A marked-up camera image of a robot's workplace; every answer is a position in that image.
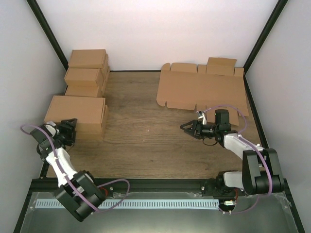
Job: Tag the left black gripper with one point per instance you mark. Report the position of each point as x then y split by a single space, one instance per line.
71 128

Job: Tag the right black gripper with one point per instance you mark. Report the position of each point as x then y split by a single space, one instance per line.
197 125

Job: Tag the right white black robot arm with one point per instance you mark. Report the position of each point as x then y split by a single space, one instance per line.
261 172

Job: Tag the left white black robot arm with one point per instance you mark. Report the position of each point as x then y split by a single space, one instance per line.
76 191

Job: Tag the large front folded cardboard box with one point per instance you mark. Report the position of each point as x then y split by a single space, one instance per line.
95 136

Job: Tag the stack of flat cardboard blanks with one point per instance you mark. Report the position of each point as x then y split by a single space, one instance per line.
198 87

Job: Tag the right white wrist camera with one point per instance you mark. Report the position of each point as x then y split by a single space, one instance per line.
202 117

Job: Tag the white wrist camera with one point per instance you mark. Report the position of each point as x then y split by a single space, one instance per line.
52 128
202 117

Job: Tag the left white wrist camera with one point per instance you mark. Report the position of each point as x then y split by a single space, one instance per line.
52 128

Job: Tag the black aluminium frame rail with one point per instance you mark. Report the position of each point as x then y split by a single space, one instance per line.
205 186

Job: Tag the light blue slotted cable duct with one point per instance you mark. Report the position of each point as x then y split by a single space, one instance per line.
143 204

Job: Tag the left black corner post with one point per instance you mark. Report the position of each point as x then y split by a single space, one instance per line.
41 19

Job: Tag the black corner post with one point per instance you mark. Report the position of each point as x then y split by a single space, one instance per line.
276 12
41 19

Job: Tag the right black corner post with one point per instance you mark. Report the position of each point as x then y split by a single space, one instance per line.
276 12

